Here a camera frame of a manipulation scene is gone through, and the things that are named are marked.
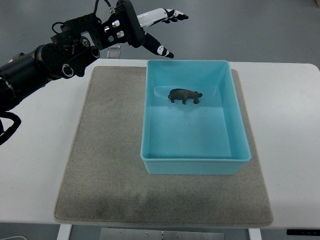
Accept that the floor outlet plate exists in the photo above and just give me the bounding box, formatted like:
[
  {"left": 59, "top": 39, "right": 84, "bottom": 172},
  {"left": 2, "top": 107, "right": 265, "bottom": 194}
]
[
  {"left": 110, "top": 43, "right": 121, "bottom": 49},
  {"left": 107, "top": 50, "right": 121, "bottom": 59}
]

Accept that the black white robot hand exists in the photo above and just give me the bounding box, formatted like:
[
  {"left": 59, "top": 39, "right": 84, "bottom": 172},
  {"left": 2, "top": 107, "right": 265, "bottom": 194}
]
[{"left": 95, "top": 0, "right": 189, "bottom": 59}]

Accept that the brown toy hippo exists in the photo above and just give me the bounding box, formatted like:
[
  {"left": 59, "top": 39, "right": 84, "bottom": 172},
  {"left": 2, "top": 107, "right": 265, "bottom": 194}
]
[{"left": 168, "top": 88, "right": 203, "bottom": 105}]

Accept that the metal table crossbar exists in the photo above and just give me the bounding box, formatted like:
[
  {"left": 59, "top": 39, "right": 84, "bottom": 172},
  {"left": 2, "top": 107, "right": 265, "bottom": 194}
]
[{"left": 99, "top": 228, "right": 226, "bottom": 240}]

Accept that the right white table leg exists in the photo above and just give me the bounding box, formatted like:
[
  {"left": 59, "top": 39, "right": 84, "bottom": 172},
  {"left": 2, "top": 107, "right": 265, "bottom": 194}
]
[{"left": 248, "top": 228, "right": 262, "bottom": 240}]

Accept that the upper floor outlet plate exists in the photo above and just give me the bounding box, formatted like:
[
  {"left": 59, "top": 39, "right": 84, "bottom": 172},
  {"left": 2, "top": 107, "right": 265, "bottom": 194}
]
[{"left": 110, "top": 43, "right": 121, "bottom": 49}]

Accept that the left white table leg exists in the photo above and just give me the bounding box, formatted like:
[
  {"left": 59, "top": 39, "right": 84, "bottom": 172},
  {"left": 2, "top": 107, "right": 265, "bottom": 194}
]
[{"left": 56, "top": 224, "right": 72, "bottom": 240}]

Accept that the blue plastic box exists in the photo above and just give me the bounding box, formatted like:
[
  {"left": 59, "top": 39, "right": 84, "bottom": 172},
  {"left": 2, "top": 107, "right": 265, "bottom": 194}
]
[{"left": 140, "top": 60, "right": 252, "bottom": 175}]

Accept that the lower floor outlet plate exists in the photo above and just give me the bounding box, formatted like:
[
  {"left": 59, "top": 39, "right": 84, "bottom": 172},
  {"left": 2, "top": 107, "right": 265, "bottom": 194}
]
[{"left": 107, "top": 50, "right": 121, "bottom": 59}]

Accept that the black table control panel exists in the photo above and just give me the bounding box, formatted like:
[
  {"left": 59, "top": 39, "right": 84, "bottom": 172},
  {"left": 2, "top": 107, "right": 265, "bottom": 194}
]
[{"left": 286, "top": 229, "right": 320, "bottom": 236}]

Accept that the white table leg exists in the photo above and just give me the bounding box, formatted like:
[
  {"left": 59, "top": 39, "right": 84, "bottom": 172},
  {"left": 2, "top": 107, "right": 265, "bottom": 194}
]
[
  {"left": 248, "top": 228, "right": 262, "bottom": 240},
  {"left": 56, "top": 224, "right": 72, "bottom": 240}
]

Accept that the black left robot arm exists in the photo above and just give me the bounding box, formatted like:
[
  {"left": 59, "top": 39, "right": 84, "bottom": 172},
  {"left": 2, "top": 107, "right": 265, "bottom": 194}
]
[{"left": 0, "top": 10, "right": 101, "bottom": 144}]

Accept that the white cable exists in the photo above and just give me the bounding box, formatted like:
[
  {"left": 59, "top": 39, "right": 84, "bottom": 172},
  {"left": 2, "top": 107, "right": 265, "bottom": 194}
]
[{"left": 0, "top": 234, "right": 26, "bottom": 240}]

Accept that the grey felt mat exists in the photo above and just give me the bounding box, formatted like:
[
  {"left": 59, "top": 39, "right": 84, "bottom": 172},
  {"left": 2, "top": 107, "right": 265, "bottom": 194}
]
[{"left": 53, "top": 66, "right": 273, "bottom": 228}]

